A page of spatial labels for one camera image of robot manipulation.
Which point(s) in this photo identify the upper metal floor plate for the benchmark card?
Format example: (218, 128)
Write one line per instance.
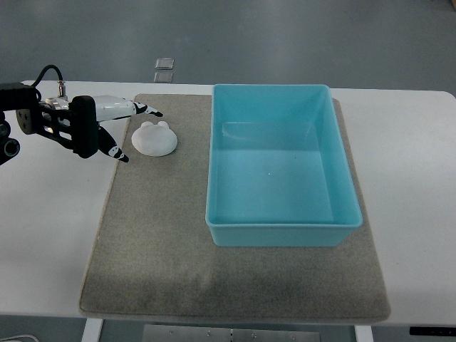
(164, 63)

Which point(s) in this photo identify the black table control panel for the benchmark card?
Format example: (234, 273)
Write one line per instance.
(432, 331)

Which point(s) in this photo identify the metal table crossbar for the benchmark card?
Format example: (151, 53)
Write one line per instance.
(189, 333)

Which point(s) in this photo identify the metal floor plate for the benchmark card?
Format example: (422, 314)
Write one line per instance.
(163, 77)
(164, 63)

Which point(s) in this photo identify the right white table leg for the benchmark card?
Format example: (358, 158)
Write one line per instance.
(364, 334)

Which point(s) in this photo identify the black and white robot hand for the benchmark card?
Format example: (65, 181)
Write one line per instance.
(90, 112)

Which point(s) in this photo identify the grey felt mat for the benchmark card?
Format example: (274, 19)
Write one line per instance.
(154, 257)

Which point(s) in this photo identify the left white table leg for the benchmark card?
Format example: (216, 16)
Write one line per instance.
(92, 330)

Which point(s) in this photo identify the lower metal floor plate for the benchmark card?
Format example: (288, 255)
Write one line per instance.
(163, 77)

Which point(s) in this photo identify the white table leg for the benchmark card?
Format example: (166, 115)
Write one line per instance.
(364, 334)
(92, 330)

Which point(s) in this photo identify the blue plastic box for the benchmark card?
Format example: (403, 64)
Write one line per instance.
(278, 174)

